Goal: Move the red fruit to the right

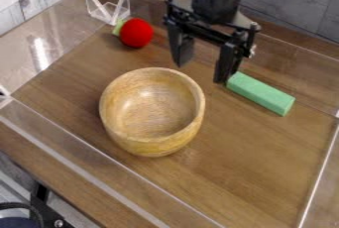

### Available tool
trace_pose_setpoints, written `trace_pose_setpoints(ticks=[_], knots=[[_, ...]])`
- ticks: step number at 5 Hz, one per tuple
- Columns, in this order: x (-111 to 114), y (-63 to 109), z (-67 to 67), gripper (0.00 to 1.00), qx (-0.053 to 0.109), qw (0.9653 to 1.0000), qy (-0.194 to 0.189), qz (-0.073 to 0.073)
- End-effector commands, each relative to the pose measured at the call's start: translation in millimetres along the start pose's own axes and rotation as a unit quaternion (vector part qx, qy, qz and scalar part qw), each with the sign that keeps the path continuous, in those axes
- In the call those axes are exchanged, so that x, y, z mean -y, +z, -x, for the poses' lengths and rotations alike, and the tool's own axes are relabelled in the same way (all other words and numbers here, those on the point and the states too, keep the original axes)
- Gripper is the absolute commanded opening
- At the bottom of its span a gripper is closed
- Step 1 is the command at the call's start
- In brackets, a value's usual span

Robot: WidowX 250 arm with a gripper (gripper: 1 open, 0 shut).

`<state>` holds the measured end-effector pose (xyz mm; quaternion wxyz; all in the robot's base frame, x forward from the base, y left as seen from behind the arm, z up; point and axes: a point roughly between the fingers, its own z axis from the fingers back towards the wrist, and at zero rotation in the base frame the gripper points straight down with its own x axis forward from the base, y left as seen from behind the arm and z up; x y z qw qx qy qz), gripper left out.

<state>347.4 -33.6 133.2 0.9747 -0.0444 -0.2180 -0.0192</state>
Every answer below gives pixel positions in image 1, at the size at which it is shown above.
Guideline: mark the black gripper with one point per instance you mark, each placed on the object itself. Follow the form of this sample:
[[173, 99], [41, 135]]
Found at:
[[185, 25]]

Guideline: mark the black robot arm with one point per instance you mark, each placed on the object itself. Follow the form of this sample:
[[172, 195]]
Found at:
[[216, 22]]

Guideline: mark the red fruit with green stem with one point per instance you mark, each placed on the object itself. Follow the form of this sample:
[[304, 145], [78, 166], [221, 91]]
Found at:
[[135, 32]]

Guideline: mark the green rectangular block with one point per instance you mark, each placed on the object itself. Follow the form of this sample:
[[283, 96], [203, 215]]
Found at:
[[261, 94]]

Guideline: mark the wooden bowl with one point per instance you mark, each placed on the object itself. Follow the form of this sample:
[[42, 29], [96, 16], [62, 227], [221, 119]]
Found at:
[[151, 110]]

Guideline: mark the black table clamp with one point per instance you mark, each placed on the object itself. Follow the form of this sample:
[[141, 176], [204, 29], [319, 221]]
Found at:
[[42, 216]]

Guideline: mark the clear acrylic tray wall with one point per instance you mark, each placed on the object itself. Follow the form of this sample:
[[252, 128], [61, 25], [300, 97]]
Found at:
[[256, 171]]

